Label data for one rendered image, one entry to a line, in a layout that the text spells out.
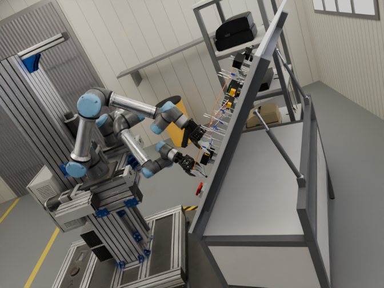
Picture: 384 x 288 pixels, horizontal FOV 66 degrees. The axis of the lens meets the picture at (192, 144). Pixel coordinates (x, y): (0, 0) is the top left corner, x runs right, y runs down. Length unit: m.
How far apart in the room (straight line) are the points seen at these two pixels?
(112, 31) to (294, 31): 2.69
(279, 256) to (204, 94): 3.61
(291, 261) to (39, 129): 1.74
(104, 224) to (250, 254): 1.28
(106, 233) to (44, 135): 0.93
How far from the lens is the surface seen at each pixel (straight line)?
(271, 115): 2.60
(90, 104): 1.65
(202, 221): 1.71
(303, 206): 1.37
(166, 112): 1.62
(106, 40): 4.83
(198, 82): 4.81
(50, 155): 2.29
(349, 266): 2.42
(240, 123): 1.30
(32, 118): 2.22
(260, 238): 1.57
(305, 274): 1.71
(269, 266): 1.71
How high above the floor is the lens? 1.93
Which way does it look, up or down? 25 degrees down
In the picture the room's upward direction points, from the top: 25 degrees counter-clockwise
